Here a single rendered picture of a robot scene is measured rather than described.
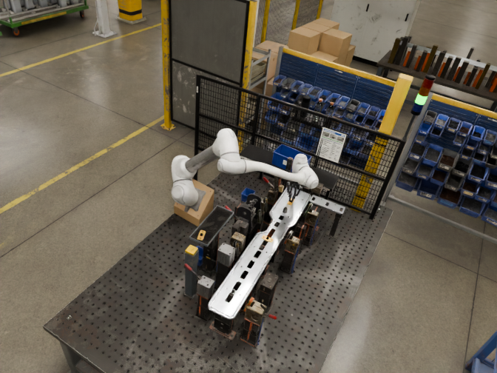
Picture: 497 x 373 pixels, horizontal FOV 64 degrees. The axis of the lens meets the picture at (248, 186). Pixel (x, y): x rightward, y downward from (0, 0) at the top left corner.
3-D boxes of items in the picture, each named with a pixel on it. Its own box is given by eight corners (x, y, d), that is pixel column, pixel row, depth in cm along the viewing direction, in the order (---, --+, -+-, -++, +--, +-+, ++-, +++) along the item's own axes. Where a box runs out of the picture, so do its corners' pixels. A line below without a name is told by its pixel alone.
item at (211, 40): (245, 157, 537) (265, 1, 411) (239, 162, 527) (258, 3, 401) (168, 123, 582) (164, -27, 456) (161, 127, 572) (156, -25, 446)
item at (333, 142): (338, 164, 344) (347, 134, 324) (314, 155, 350) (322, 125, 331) (339, 163, 345) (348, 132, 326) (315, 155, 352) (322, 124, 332)
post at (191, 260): (191, 299, 275) (193, 257, 247) (183, 294, 277) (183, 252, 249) (197, 291, 280) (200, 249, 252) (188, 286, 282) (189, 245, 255)
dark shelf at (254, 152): (331, 192, 336) (332, 189, 334) (237, 157, 361) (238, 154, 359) (338, 178, 352) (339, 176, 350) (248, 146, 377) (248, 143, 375)
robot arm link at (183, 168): (168, 184, 317) (166, 159, 322) (186, 186, 328) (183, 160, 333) (226, 152, 262) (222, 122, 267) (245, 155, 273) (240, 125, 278)
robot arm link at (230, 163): (247, 170, 268) (244, 152, 271) (222, 171, 260) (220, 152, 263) (239, 176, 279) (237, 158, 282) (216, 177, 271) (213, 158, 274)
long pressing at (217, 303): (237, 323, 232) (237, 322, 231) (203, 307, 238) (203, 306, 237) (312, 195, 332) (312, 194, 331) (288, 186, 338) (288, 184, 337)
